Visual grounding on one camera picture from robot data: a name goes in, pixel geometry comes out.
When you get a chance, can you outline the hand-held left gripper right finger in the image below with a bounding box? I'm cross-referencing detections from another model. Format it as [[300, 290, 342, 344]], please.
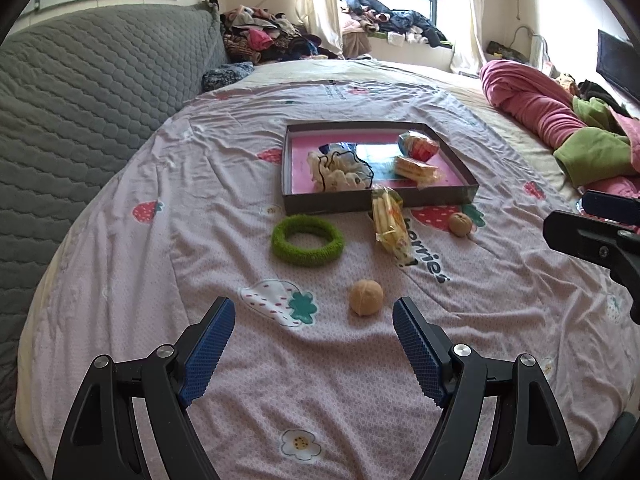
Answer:
[[391, 296, 578, 480]]

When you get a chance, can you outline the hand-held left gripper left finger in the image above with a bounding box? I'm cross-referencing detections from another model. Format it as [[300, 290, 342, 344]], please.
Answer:
[[52, 296, 237, 480]]

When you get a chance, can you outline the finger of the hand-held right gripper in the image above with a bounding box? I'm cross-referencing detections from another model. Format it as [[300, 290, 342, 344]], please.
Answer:
[[544, 211, 640, 273], [584, 189, 640, 226]]

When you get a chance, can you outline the walnut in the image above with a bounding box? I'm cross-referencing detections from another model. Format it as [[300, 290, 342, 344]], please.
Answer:
[[348, 279, 385, 317], [447, 211, 473, 237]]

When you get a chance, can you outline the green fuzzy scrunchie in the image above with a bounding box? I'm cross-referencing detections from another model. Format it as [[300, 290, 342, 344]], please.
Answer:
[[271, 213, 345, 267]]

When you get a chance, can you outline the stick biscuit packet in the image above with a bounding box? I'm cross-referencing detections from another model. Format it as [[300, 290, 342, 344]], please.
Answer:
[[370, 185, 418, 266]]

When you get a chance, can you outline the yellow cake packet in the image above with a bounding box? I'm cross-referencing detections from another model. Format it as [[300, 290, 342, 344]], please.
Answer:
[[392, 156, 446, 191]]

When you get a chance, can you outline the dark grey shallow box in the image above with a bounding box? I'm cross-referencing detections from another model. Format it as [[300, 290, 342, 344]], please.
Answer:
[[281, 121, 480, 217]]

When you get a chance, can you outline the egg toy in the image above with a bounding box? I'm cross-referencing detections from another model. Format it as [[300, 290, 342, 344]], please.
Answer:
[[397, 130, 441, 162]]

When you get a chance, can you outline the cream frilly scrunchie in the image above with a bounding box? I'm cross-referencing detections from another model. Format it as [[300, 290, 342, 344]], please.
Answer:
[[306, 150, 375, 193]]

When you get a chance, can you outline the green cloth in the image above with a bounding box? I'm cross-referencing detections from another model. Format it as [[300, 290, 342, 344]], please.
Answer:
[[552, 96, 640, 188]]

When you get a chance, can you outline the pink strawberry print bedsheet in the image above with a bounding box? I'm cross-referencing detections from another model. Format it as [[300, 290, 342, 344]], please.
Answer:
[[15, 80, 640, 480]]

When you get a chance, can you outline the black cloth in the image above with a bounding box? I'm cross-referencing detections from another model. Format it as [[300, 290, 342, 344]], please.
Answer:
[[577, 79, 631, 116]]

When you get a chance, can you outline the pink blanket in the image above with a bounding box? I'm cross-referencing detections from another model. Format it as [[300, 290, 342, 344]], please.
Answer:
[[479, 59, 640, 201]]

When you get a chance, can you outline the black flat television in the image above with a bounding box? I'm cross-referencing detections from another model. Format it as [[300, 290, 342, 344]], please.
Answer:
[[597, 30, 640, 106]]

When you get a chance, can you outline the beige bed sheet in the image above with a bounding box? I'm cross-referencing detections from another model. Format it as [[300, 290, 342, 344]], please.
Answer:
[[250, 57, 586, 201]]

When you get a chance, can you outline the white rack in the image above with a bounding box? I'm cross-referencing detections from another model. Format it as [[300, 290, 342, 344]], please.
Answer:
[[512, 25, 556, 73]]

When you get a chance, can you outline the dark green bag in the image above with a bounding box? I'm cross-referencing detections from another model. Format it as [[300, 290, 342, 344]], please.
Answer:
[[487, 40, 531, 61]]

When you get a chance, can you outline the cream curtain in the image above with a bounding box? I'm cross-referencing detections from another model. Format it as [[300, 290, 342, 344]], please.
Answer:
[[450, 0, 488, 76], [295, 0, 343, 58]]

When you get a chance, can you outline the pile of clothes on windowsill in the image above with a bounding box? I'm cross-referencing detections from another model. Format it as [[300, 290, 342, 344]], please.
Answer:
[[340, 0, 448, 50]]

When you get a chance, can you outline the grey quilted headboard cover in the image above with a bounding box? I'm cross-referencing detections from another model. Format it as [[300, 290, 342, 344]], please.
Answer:
[[0, 2, 226, 441]]

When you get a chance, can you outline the dark patterned cloth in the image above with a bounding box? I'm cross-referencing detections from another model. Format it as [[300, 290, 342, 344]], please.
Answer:
[[201, 61, 255, 93]]

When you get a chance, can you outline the brown cloth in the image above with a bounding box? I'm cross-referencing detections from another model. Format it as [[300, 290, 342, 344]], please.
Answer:
[[342, 30, 373, 59]]

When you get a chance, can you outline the pile of mixed clothes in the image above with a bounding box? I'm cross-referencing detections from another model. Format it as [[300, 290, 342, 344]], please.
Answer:
[[220, 4, 346, 67]]

